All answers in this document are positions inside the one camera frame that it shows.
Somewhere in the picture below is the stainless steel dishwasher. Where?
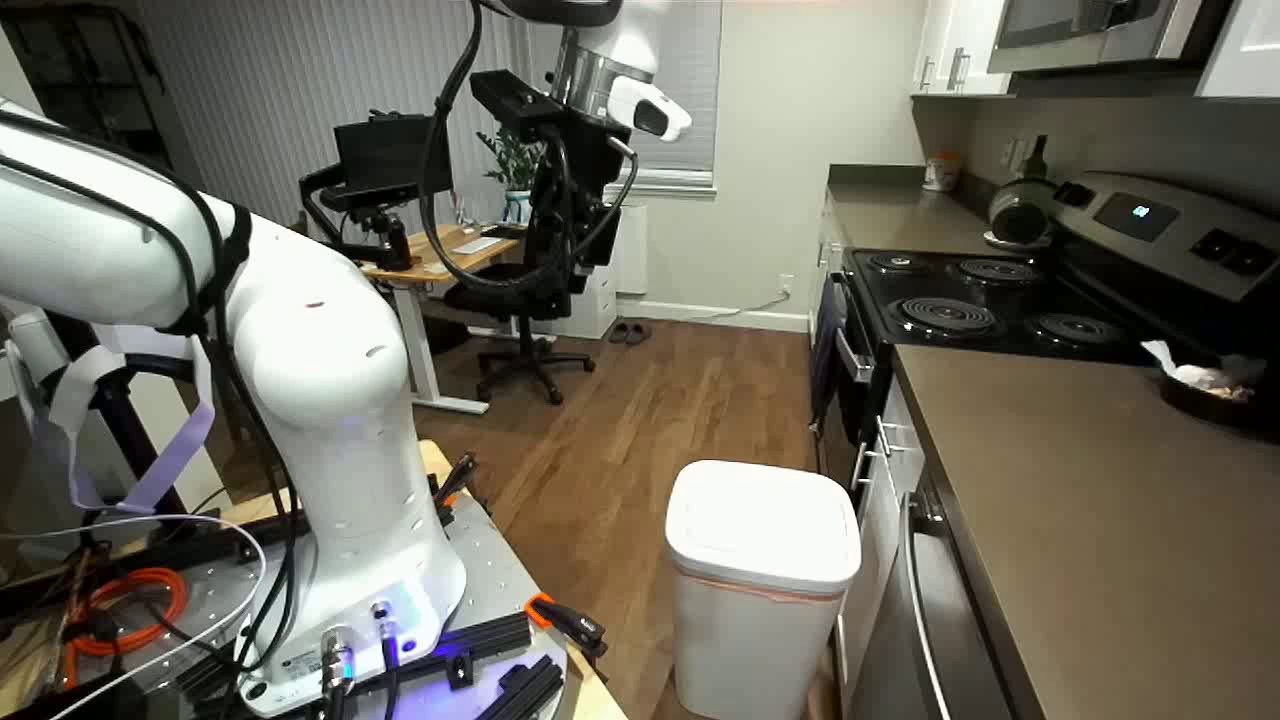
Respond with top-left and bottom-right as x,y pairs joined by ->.
844,491 -> 1021,720

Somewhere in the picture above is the black office chair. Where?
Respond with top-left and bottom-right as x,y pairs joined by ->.
443,132 -> 630,407

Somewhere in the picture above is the dark dish on counter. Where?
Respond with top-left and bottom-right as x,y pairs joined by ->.
1140,336 -> 1280,437

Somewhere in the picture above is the white upper cabinet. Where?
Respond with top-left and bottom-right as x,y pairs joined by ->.
908,0 -> 1014,98
1191,0 -> 1280,103

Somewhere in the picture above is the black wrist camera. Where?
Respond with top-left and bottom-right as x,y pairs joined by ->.
466,68 -> 570,134

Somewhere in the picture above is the orange cable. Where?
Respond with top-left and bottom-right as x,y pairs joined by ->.
60,565 -> 190,675

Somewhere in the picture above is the white bin lid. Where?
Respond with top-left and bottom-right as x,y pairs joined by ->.
658,456 -> 864,601

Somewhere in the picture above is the black electric stove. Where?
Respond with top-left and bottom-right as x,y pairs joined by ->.
809,173 -> 1280,511

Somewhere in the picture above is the purple strap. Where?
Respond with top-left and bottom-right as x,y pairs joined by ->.
51,323 -> 221,518

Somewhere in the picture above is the stainless steel microwave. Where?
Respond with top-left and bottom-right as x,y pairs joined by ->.
989,0 -> 1213,81

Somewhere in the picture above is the metal robot mounting table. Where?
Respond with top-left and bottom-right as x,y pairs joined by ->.
0,456 -> 630,720

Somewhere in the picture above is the black computer monitor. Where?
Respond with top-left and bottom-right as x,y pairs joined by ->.
328,113 -> 454,207

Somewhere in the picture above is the window with blinds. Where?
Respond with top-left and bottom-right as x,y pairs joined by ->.
634,0 -> 729,193

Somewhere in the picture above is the white cabinet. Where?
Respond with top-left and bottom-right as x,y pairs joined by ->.
1191,0 -> 1280,103
864,376 -> 930,536
908,0 -> 1014,98

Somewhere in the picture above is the white cable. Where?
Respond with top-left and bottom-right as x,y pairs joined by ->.
0,511 -> 275,720

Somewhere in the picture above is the dark wall shelf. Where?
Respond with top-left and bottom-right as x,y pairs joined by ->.
0,0 -> 184,184

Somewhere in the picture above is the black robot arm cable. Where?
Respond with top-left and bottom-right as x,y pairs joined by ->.
416,0 -> 591,295

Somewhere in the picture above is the white lower cabinet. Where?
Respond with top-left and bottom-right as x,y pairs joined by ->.
864,376 -> 930,536

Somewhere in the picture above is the wooden desk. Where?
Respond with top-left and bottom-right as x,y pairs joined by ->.
359,221 -> 529,419

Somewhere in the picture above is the white trash bin body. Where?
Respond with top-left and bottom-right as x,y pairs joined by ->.
666,565 -> 849,720

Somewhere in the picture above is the green potted plant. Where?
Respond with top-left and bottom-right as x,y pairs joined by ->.
476,123 -> 546,230

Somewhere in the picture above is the dark kettle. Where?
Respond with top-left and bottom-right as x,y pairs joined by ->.
978,132 -> 1063,256

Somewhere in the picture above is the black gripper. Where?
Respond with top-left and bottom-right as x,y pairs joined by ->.
533,98 -> 630,184

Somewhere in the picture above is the orange black clamp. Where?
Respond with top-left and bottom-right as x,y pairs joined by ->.
525,591 -> 613,663

